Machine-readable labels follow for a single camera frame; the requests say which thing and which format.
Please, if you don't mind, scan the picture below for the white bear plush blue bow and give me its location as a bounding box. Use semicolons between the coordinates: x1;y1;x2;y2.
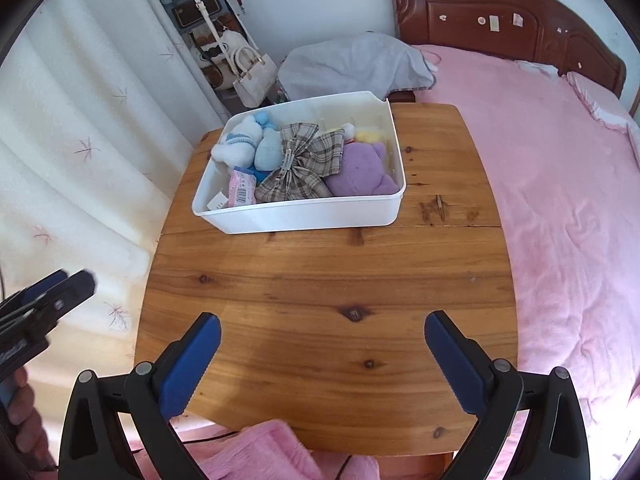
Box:
212;112;283;171

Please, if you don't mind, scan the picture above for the blue rainbow pony plush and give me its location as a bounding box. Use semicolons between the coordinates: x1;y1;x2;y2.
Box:
232;127;284;183

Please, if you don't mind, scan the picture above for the pink tissue packet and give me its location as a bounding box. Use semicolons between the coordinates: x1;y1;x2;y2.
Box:
229;167;256;207

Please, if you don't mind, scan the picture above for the person's left hand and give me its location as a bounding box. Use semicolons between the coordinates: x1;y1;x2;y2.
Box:
8;367;55;470

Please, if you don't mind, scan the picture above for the black cable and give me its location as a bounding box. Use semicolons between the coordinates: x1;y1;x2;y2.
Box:
129;429;352;480

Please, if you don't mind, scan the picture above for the yellow plush toy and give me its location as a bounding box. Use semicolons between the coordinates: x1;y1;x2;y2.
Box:
342;122;387;144

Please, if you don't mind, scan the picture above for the white handbag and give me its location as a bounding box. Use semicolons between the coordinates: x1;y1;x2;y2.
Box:
232;46;278;108

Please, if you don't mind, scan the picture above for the wooden nightstand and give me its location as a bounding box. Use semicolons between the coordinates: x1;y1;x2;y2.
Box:
387;90;416;103

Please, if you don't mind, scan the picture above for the purple plush toy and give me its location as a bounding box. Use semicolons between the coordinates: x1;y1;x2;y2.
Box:
324;142;400;197

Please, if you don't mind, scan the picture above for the dark wooden headboard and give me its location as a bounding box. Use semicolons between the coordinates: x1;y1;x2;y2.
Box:
392;0;626;96

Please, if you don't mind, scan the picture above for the plaid bow hair clip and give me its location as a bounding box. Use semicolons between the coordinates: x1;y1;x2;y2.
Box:
255;122;345;203

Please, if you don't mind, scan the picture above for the wooden table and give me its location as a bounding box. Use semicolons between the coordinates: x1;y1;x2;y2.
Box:
136;103;518;455

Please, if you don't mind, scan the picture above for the grey cloth cover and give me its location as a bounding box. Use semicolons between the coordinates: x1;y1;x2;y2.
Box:
278;32;437;101

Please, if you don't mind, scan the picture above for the white medicine box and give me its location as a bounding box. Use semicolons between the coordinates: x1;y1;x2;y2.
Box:
207;192;229;210

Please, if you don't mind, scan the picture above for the blue black satchel bag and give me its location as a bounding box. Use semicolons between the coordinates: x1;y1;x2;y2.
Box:
160;0;231;35

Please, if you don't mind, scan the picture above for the white floral curtain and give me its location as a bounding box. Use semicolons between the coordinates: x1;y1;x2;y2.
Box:
1;0;228;419

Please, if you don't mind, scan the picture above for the cow pattern plush bag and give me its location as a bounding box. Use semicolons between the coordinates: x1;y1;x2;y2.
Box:
189;29;248;90

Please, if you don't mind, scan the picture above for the white plastic storage bin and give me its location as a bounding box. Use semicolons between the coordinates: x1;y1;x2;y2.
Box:
191;91;407;234

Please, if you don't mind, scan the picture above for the pink pillow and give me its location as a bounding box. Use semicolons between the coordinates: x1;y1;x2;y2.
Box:
563;72;640;162

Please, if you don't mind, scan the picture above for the pink bed quilt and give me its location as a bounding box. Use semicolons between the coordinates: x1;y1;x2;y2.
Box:
416;44;639;479

